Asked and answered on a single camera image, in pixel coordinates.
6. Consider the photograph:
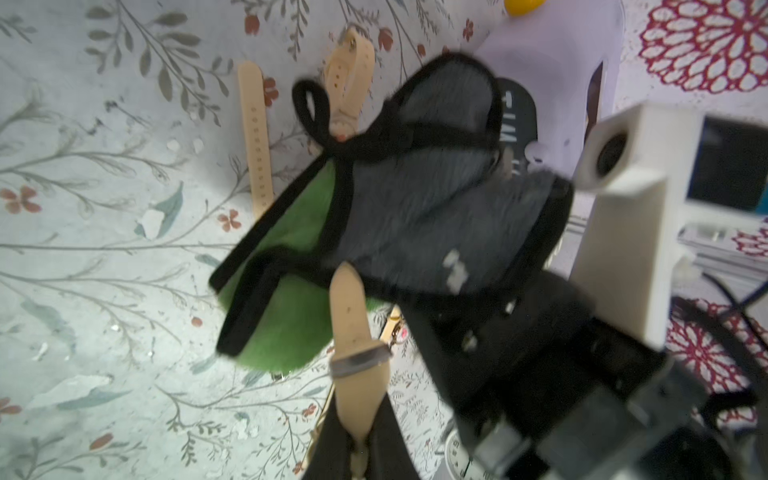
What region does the beige watch long diagonal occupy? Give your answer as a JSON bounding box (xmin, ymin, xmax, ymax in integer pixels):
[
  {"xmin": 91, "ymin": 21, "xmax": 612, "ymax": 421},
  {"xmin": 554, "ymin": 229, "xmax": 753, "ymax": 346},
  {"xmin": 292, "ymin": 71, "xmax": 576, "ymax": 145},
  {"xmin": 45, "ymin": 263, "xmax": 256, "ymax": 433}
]
[{"xmin": 237, "ymin": 61, "xmax": 274, "ymax": 218}]

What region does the beige watch long centre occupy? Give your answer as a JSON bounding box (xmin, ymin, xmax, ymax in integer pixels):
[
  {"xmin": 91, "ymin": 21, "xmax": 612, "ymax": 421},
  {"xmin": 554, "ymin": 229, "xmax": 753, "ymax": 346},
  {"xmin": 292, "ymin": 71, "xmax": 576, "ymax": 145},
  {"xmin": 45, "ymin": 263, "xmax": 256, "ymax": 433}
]
[{"xmin": 379, "ymin": 306, "xmax": 403, "ymax": 347}]

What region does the beige watch short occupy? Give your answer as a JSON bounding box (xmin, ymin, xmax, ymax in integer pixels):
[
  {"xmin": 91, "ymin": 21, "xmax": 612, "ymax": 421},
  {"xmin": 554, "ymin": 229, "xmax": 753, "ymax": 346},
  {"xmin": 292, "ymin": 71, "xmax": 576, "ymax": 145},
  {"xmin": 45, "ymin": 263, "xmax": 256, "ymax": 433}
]
[{"xmin": 329, "ymin": 262, "xmax": 390, "ymax": 479}]

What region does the purple tissue box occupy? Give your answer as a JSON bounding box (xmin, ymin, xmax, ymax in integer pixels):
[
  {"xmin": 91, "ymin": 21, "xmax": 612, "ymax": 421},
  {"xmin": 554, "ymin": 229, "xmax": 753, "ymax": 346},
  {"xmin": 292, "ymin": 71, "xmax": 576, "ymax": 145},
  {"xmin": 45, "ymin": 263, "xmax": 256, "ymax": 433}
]
[{"xmin": 475, "ymin": 0, "xmax": 625, "ymax": 177}]

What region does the beige watch folded top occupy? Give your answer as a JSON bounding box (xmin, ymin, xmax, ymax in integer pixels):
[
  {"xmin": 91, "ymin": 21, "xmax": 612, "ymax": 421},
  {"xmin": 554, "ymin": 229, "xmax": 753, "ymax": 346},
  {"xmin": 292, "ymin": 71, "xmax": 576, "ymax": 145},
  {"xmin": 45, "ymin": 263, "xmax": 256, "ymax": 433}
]
[{"xmin": 323, "ymin": 25, "xmax": 375, "ymax": 141}]

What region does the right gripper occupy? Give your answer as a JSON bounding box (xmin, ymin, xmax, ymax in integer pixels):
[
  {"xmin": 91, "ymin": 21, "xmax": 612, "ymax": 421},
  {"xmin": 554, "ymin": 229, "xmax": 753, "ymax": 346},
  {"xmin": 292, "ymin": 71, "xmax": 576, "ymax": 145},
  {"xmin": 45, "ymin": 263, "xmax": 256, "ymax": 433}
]
[{"xmin": 400, "ymin": 272, "xmax": 714, "ymax": 479}]

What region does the green cleaning cloth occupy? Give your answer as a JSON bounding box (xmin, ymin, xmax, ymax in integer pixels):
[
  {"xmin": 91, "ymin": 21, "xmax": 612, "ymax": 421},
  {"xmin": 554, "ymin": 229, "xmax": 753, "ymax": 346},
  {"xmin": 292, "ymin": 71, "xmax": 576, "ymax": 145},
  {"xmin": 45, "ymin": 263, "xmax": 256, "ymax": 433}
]
[{"xmin": 209, "ymin": 52, "xmax": 574, "ymax": 373}]

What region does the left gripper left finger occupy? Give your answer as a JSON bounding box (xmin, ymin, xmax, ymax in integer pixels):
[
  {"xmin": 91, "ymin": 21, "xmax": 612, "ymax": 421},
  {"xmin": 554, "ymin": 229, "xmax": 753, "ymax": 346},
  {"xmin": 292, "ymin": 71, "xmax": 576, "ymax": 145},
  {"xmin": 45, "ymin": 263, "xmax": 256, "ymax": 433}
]
[{"xmin": 302, "ymin": 396, "xmax": 353, "ymax": 480}]

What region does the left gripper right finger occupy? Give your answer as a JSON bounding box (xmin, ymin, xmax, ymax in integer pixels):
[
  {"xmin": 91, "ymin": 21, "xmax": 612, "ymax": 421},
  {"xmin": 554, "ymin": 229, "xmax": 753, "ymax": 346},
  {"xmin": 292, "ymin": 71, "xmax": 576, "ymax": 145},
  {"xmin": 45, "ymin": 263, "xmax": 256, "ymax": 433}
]
[{"xmin": 366, "ymin": 395, "xmax": 420, "ymax": 480}]

